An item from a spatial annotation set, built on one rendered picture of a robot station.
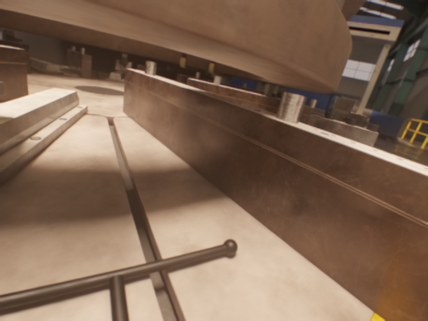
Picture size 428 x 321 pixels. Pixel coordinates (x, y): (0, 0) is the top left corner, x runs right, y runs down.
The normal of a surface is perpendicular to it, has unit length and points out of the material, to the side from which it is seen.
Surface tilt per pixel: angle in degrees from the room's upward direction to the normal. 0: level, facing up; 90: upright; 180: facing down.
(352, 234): 90
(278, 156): 90
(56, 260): 0
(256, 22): 90
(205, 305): 0
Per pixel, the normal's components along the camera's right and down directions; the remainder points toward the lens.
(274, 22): 0.60, 0.40
